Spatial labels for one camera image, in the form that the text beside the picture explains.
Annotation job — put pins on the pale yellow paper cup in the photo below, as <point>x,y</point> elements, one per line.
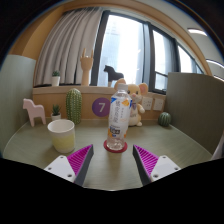
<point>62,138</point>

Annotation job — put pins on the small potted cactus plant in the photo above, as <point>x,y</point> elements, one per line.
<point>55,80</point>

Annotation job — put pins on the small potted succulent plant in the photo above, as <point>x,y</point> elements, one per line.
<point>56,115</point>

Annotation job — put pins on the pink horse figurine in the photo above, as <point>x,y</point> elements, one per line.
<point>33,111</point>

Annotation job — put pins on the clear plastic drink bottle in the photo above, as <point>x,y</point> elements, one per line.
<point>118,120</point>

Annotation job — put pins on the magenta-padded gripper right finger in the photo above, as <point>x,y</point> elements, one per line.
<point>148,161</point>

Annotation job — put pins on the beige plush mouse toy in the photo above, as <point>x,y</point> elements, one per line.
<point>138,100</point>

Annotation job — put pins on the flat round red coaster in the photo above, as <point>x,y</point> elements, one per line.
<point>105,147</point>

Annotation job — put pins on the dark-framed window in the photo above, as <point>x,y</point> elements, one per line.
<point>123,46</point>

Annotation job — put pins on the wooden hand model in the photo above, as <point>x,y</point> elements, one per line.
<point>86,68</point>

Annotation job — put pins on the white wall socket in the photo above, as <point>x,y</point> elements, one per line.
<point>158,104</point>
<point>147,103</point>

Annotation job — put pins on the ceiling strip lights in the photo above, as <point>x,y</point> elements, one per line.
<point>196,31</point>

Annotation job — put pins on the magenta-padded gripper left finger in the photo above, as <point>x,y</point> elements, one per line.
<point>78,161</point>

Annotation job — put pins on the grey pleated curtain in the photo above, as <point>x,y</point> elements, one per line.
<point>66,46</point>

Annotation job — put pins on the tall green cactus ornament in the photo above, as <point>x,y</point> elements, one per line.
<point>74,106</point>

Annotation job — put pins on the small round green cactus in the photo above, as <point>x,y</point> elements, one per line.
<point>164,120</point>

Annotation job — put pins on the black horse figurine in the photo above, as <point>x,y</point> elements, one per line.
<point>111,74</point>

